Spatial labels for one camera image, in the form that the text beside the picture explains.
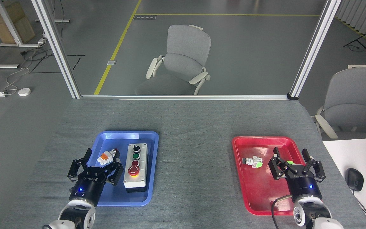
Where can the blue plastic tray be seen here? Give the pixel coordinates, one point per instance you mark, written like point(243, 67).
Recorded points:
point(138, 197)

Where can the white desk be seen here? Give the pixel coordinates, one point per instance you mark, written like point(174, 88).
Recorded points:
point(361, 156)

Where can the black computer mouse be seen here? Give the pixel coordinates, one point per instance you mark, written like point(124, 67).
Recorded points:
point(354, 179)

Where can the silver aluminium frame post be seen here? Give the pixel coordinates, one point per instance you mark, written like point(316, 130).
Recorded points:
point(57, 47)
point(313, 51)

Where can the silver floor outlet plate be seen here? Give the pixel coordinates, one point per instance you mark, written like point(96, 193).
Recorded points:
point(111, 62)

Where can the grey felt table cover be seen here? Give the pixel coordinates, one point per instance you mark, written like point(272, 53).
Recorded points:
point(195, 127)

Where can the black knob green base switch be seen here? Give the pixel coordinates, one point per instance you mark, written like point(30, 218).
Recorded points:
point(253, 161)

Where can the grey control box with buttons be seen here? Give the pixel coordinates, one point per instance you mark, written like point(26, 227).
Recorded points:
point(135, 178)

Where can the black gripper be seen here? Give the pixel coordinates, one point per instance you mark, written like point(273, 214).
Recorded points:
point(87, 189)
point(305, 187)

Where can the grey office chair white arms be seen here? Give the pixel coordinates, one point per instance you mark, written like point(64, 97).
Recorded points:
point(354, 101)
point(183, 60)

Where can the red button orange white switch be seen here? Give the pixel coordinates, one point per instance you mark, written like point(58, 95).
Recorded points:
point(104, 157)

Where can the white round floor device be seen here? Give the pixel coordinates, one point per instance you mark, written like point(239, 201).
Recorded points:
point(24, 92)

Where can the red plastic tray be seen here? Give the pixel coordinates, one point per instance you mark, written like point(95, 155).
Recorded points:
point(259, 187)

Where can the silver aluminium frame rail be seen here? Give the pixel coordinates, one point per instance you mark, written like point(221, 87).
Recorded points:
point(186, 97)

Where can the brown cardboard box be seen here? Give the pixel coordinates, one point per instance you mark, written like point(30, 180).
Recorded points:
point(14, 22)

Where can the dark floor label plate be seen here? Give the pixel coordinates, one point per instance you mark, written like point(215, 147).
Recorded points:
point(145, 17)

